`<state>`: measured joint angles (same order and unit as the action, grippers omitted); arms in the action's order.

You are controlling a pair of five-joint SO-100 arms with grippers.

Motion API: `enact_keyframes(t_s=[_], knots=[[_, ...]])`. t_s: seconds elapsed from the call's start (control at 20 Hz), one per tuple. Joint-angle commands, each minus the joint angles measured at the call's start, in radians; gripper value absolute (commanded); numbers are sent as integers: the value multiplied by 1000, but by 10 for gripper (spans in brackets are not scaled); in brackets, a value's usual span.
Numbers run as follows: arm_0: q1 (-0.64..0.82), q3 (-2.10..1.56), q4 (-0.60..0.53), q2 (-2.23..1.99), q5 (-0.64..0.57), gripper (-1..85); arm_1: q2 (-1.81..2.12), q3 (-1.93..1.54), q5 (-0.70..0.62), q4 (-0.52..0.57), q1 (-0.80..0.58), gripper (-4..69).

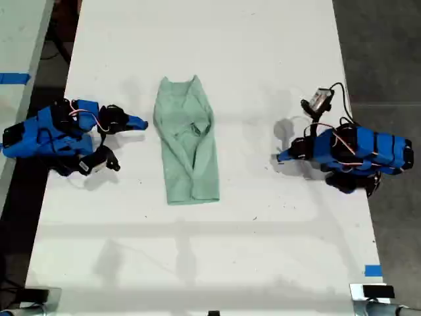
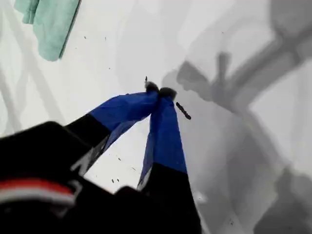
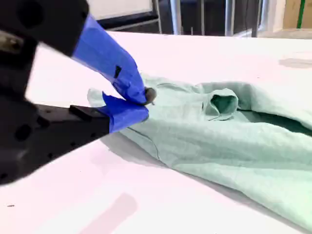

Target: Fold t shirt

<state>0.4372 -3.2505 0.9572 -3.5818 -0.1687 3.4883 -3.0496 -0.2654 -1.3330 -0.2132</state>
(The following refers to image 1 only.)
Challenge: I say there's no pale green T-shirt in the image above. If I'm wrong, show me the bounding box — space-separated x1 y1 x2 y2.
153 74 220 206

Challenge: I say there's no long blue tape strip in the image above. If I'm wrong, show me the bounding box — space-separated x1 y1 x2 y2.
0 72 32 86

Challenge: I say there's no white side table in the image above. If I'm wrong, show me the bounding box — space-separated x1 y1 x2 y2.
0 0 56 211

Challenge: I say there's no short blue tape strip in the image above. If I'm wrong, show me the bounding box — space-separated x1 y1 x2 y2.
364 264 384 278

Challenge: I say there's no black box on silver plate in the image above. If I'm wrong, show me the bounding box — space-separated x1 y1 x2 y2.
349 282 396 301

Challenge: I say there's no grey metal pipe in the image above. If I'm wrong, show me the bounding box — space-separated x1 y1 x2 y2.
353 298 421 316

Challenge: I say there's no black box on grey plate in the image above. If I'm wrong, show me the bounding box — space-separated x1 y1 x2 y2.
18 286 63 311

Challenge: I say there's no black camera stalk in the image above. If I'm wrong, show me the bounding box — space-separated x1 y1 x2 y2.
309 113 322 139

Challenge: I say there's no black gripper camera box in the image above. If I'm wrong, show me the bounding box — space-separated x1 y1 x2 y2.
300 88 334 118
78 146 121 177

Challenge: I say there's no black floor cable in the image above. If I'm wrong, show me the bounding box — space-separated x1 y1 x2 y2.
39 31 72 66

